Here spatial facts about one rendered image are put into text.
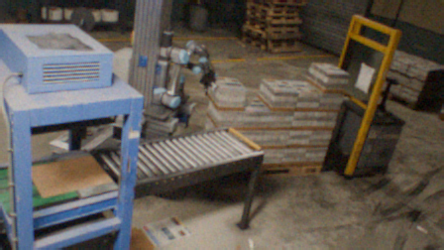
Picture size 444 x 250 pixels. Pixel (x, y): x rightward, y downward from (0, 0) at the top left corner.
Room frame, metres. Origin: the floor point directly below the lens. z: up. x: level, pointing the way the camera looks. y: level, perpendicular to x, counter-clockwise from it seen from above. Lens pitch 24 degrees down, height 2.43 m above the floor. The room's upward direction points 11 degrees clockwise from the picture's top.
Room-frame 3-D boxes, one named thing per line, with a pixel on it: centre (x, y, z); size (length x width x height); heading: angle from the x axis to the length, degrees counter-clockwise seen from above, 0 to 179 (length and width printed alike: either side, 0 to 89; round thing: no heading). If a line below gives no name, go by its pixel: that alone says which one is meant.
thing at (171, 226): (2.91, 0.32, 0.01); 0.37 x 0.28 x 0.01; 133
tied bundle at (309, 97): (4.46, -0.78, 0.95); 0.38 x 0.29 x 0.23; 25
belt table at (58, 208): (2.24, 1.04, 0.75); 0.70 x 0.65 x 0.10; 133
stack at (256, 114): (4.28, -0.39, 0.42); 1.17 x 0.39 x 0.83; 115
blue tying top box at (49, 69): (2.24, 1.04, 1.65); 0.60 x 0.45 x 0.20; 43
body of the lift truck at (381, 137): (4.92, -1.78, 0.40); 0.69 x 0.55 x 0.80; 25
